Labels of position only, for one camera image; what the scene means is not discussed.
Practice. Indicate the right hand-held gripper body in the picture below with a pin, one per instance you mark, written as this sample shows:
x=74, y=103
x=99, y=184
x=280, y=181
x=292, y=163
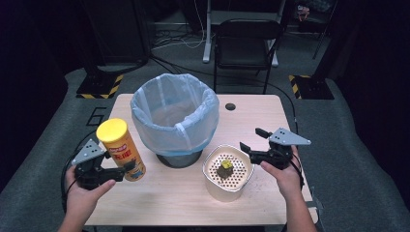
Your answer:
x=280, y=151

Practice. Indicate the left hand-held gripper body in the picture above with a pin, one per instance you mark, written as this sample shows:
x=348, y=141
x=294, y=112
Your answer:
x=92, y=170

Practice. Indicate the yellow chip can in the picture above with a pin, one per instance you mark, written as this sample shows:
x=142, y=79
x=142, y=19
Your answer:
x=124, y=151

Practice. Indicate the white strainer container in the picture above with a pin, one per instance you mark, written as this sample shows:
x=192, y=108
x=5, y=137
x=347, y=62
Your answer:
x=227, y=183

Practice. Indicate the dark trash bin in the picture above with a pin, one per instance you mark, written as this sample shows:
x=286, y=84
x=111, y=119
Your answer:
x=179, y=161

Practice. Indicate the trash bin with blue bag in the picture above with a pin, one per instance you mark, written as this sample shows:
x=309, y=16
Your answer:
x=193, y=129

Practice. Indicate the person's right hand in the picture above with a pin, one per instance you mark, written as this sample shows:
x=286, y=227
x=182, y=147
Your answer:
x=285, y=180

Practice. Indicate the person's left hand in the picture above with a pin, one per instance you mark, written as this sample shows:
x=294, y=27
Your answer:
x=83, y=199

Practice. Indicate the grey table edge clamp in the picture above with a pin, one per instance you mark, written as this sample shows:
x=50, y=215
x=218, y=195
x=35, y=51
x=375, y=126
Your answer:
x=317, y=206

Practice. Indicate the black stand base striped tape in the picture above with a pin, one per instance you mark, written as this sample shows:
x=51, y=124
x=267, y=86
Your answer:
x=314, y=87
x=98, y=85

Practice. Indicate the black folding chair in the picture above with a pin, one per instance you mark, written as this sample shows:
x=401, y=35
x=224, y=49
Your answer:
x=245, y=48

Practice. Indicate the dark cabinet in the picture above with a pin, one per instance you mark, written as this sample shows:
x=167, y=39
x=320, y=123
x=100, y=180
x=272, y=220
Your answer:
x=119, y=32

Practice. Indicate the colourful small background item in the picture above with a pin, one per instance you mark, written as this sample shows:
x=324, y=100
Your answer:
x=303, y=13

